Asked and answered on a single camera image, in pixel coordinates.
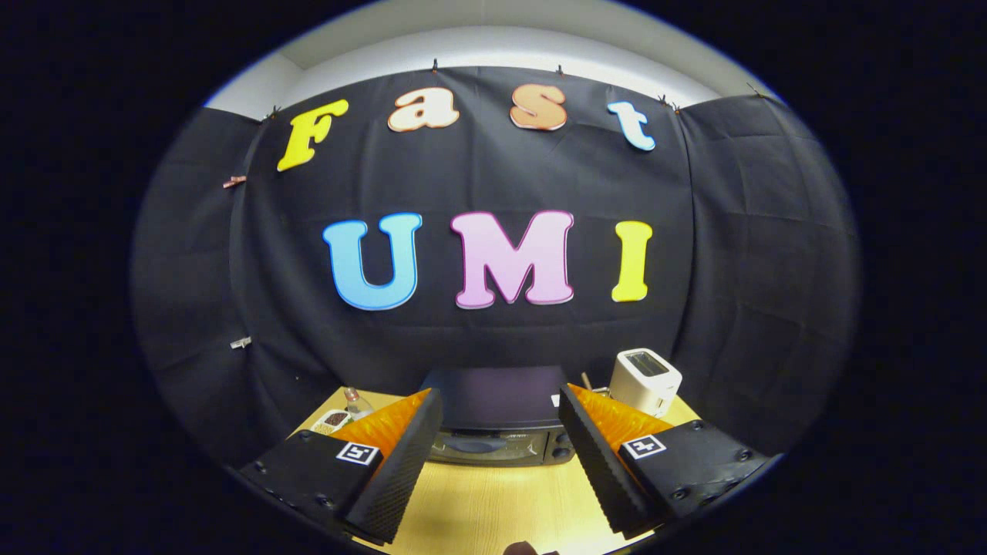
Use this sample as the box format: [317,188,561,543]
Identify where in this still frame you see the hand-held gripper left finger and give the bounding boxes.
[239,388,445,546]

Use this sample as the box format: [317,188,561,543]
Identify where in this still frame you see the black backdrop cloth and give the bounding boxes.
[131,66,861,467]

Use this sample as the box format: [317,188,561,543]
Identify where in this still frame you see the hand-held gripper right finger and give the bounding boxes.
[558,383,772,540]

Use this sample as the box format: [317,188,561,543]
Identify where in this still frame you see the small white dish with seeds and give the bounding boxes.
[311,409,353,436]

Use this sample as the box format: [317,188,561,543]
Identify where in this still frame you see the black toaster oven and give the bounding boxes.
[420,365,578,468]

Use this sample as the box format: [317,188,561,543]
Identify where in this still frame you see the white bread toaster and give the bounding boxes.
[609,348,684,419]

